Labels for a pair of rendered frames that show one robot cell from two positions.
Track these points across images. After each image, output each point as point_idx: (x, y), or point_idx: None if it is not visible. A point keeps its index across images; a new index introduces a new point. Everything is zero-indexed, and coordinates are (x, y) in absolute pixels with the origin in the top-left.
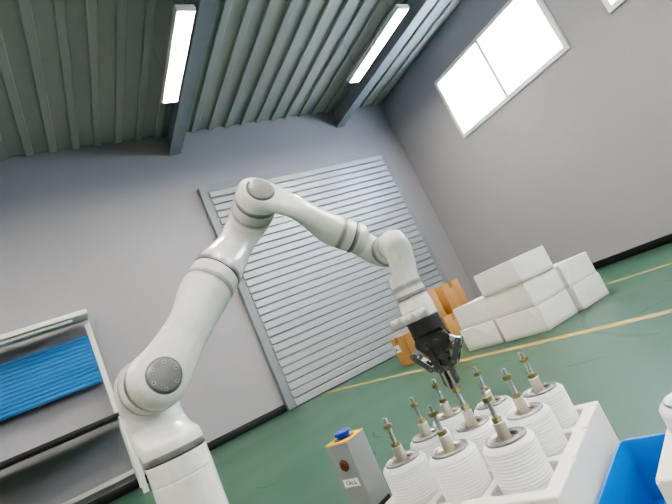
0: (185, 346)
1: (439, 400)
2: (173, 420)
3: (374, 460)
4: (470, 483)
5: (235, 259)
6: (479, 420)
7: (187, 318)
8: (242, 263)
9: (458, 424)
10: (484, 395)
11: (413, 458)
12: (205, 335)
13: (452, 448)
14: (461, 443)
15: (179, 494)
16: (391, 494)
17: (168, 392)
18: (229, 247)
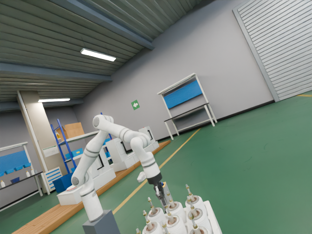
0: (79, 174)
1: (188, 193)
2: (87, 185)
3: (168, 197)
4: None
5: (91, 148)
6: (174, 222)
7: (79, 166)
8: (95, 147)
9: (188, 208)
10: (136, 231)
11: (151, 216)
12: (84, 170)
13: (148, 229)
14: (151, 230)
15: (83, 204)
16: (221, 190)
17: (76, 185)
18: (92, 142)
